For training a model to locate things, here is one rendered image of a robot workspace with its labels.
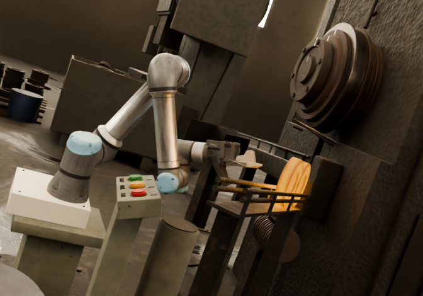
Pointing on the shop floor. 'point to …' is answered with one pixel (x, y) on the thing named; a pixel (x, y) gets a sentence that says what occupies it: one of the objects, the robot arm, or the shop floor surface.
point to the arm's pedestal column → (50, 266)
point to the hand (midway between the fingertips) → (258, 166)
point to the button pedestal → (122, 235)
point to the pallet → (10, 77)
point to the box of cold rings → (104, 106)
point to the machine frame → (366, 166)
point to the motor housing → (259, 231)
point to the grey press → (208, 39)
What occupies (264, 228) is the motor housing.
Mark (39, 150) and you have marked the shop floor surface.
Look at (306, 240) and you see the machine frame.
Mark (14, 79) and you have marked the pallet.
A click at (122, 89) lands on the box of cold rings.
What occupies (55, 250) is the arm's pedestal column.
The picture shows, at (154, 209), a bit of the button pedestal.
